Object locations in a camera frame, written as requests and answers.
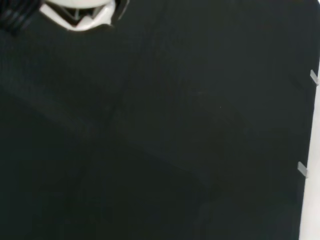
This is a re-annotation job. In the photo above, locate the black cloth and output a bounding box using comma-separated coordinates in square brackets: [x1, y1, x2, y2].
[0, 0, 320, 240]

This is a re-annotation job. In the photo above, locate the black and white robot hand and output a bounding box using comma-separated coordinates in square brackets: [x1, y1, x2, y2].
[0, 0, 130, 34]

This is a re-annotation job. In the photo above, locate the grey tape strip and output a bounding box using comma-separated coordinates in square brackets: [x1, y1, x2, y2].
[309, 69, 320, 86]
[297, 161, 309, 179]

